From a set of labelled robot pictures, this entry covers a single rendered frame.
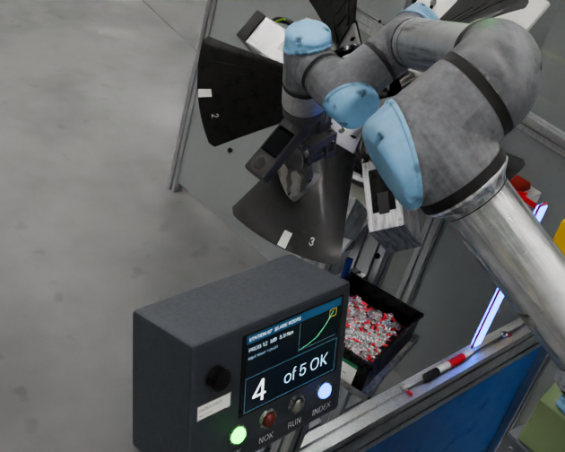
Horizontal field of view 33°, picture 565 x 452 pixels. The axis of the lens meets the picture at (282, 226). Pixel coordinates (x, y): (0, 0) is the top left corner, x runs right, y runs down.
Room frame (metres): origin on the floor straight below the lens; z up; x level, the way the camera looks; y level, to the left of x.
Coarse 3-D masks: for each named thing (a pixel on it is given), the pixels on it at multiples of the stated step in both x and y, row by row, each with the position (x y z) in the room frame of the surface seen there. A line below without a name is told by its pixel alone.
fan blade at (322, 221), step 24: (336, 144) 1.64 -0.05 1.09; (336, 168) 1.61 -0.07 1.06; (264, 192) 1.54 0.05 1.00; (312, 192) 1.56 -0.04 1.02; (336, 192) 1.59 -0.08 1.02; (240, 216) 1.51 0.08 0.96; (264, 216) 1.51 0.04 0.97; (288, 216) 1.52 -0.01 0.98; (312, 216) 1.54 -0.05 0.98; (336, 216) 1.56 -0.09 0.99; (336, 240) 1.53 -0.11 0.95
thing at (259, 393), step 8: (272, 368) 0.86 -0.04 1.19; (256, 376) 0.84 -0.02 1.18; (264, 376) 0.85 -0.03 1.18; (272, 376) 0.86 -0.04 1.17; (248, 384) 0.83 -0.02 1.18; (256, 384) 0.84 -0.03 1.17; (264, 384) 0.85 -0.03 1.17; (272, 384) 0.86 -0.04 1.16; (248, 392) 0.83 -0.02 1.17; (256, 392) 0.84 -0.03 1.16; (264, 392) 0.85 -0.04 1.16; (272, 392) 0.86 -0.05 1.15; (248, 400) 0.83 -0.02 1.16; (256, 400) 0.84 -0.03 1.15; (264, 400) 0.85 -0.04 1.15; (272, 400) 0.86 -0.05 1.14; (248, 408) 0.83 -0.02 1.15
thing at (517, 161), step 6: (510, 156) 1.61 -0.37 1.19; (516, 156) 1.61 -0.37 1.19; (510, 162) 1.59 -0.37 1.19; (516, 162) 1.59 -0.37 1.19; (522, 162) 1.59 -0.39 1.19; (510, 168) 1.57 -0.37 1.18; (516, 168) 1.57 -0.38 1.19; (522, 168) 1.58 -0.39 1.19; (510, 174) 1.56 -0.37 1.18; (516, 174) 1.56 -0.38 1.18
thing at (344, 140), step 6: (336, 126) 1.66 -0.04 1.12; (348, 132) 1.67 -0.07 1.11; (354, 132) 1.68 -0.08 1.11; (360, 132) 1.68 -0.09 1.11; (342, 138) 1.66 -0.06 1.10; (348, 138) 1.66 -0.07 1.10; (354, 138) 1.67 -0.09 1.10; (360, 138) 1.68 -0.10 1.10; (342, 144) 1.65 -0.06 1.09; (348, 144) 1.66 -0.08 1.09; (354, 144) 1.66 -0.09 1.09; (348, 150) 1.65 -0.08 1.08; (354, 150) 1.66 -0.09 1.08
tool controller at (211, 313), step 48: (240, 288) 0.92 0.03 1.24; (288, 288) 0.94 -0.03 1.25; (336, 288) 0.96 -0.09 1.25; (144, 336) 0.82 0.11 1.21; (192, 336) 0.80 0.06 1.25; (240, 336) 0.83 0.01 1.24; (288, 336) 0.89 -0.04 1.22; (336, 336) 0.95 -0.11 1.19; (144, 384) 0.81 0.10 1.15; (192, 384) 0.77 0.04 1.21; (240, 384) 0.82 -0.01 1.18; (288, 384) 0.88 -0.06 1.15; (336, 384) 0.95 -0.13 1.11; (144, 432) 0.80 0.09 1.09; (192, 432) 0.76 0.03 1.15; (288, 432) 0.88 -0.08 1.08
